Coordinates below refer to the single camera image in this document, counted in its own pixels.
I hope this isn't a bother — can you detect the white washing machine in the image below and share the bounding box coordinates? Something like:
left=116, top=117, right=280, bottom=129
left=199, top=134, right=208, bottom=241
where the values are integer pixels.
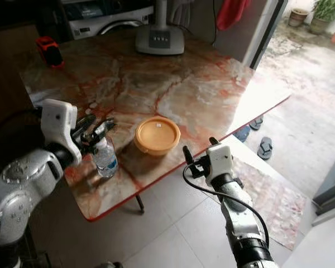
left=63, top=0, right=160, bottom=41

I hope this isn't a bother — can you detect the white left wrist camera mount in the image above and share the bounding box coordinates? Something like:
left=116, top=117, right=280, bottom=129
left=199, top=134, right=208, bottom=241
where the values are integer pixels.
left=41, top=99, right=82, bottom=164

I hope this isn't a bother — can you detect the patterned beige floor mat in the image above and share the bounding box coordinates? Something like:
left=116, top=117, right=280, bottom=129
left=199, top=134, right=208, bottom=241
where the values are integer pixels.
left=190, top=148, right=308, bottom=251

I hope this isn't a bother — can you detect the grey flip-flop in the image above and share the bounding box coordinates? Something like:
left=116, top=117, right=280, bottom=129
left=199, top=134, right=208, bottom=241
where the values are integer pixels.
left=248, top=116, right=265, bottom=131
left=257, top=137, right=274, bottom=161

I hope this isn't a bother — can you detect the red hanging cloth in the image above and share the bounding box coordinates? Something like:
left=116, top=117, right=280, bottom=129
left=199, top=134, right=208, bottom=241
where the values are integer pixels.
left=216, top=0, right=252, bottom=31

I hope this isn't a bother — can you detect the green potted plant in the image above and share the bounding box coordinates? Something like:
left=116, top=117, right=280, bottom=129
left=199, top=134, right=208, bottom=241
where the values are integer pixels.
left=310, top=0, right=335, bottom=35

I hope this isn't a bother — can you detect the orange round lidded container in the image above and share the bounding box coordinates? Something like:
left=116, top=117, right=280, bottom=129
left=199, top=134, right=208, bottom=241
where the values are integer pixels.
left=134, top=116, right=181, bottom=156

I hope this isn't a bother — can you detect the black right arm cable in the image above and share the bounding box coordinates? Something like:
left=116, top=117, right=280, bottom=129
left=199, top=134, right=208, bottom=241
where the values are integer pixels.
left=183, top=163, right=270, bottom=246

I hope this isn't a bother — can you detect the grey fan base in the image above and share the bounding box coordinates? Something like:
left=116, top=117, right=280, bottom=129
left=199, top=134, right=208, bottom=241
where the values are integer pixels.
left=136, top=0, right=185, bottom=55

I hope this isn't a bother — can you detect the beige flower pot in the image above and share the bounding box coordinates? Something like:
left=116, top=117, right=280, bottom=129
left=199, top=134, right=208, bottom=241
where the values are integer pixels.
left=289, top=7, right=311, bottom=27

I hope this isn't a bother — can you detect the blue flip-flop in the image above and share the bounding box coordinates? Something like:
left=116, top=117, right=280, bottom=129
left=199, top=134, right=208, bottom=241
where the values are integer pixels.
left=233, top=126, right=252, bottom=143

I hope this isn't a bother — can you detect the clear plastic water bottle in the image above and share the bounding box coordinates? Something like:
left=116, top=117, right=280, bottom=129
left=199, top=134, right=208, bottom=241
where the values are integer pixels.
left=94, top=136, right=119, bottom=178

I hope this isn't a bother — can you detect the red and black device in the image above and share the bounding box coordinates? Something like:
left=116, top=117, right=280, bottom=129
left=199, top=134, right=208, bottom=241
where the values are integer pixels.
left=35, top=36, right=65, bottom=69

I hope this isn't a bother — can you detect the black door frame post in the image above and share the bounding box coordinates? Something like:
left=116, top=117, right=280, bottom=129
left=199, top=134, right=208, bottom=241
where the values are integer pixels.
left=243, top=0, right=289, bottom=71

